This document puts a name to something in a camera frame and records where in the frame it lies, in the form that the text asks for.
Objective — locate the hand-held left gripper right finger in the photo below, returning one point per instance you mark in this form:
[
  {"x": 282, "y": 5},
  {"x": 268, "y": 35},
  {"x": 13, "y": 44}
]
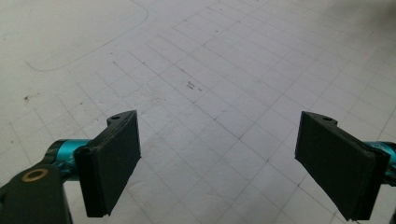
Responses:
[{"x": 339, "y": 161}]

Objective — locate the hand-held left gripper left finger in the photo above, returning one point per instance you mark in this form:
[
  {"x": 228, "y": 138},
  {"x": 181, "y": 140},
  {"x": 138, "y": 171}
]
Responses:
[{"x": 109, "y": 161}]

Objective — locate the white grid mat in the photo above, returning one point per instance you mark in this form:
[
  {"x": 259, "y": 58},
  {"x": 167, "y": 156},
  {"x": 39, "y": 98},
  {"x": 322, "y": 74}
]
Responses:
[{"x": 202, "y": 62}]

